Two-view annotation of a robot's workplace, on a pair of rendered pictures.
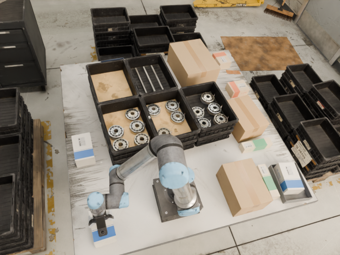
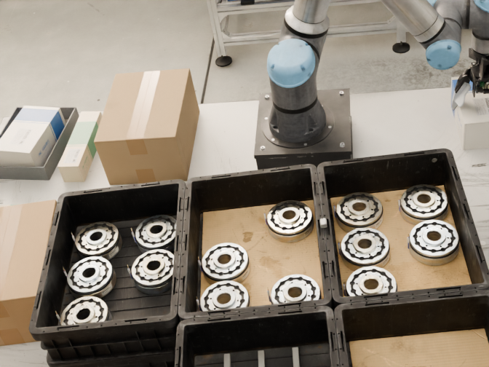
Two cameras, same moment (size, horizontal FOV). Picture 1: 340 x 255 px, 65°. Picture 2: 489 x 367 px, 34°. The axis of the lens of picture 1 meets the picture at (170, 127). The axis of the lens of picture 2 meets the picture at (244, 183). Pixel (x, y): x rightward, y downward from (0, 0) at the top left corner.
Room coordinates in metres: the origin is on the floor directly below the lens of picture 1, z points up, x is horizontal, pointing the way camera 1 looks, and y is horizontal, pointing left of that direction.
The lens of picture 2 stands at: (2.05, 0.72, 2.13)
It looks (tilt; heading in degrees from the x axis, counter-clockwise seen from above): 43 degrees down; 218
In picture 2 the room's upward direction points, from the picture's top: 11 degrees counter-clockwise
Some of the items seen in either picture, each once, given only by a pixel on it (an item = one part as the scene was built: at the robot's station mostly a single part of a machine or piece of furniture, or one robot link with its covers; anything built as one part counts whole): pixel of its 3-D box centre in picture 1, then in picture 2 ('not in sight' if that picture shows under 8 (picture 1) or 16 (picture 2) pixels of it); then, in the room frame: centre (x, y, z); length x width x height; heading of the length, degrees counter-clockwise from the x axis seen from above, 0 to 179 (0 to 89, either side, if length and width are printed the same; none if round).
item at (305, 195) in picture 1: (289, 181); (32, 142); (0.93, -0.89, 0.73); 0.27 x 0.20 x 0.05; 19
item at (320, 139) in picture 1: (311, 150); not in sight; (1.52, -1.34, 0.37); 0.40 x 0.30 x 0.45; 25
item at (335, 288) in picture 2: (127, 123); (396, 223); (1.00, 0.28, 0.92); 0.40 x 0.30 x 0.02; 31
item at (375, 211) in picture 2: (141, 139); (359, 208); (0.94, 0.17, 0.86); 0.10 x 0.10 x 0.01
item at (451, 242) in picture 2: (116, 131); (434, 238); (0.96, 0.34, 0.86); 0.10 x 0.10 x 0.01
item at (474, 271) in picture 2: (127, 127); (396, 239); (1.00, 0.28, 0.87); 0.40 x 0.30 x 0.11; 31
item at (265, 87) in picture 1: (267, 94); not in sight; (2.24, -1.00, 0.26); 0.40 x 0.30 x 0.23; 25
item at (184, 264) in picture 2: (169, 113); (252, 239); (1.16, 0.02, 0.92); 0.40 x 0.30 x 0.02; 31
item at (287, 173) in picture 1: (288, 178); (31, 140); (0.95, -0.87, 0.75); 0.20 x 0.12 x 0.09; 15
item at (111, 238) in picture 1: (102, 225); (479, 111); (0.39, 0.26, 0.75); 0.20 x 0.12 x 0.09; 29
